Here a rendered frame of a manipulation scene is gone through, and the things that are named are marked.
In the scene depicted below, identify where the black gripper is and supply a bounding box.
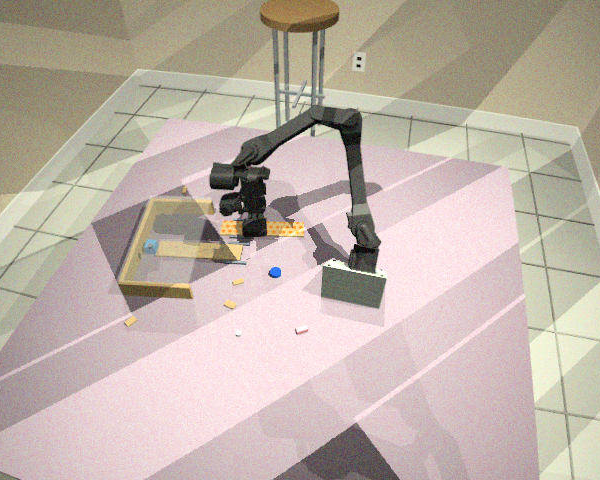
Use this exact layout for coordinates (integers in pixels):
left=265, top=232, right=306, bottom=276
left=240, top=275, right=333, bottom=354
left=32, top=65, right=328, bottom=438
left=241, top=182, right=267, bottom=238

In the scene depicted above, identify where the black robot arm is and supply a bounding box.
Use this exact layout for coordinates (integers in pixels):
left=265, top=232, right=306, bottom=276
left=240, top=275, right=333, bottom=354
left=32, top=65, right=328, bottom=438
left=209, top=105, right=382, bottom=274

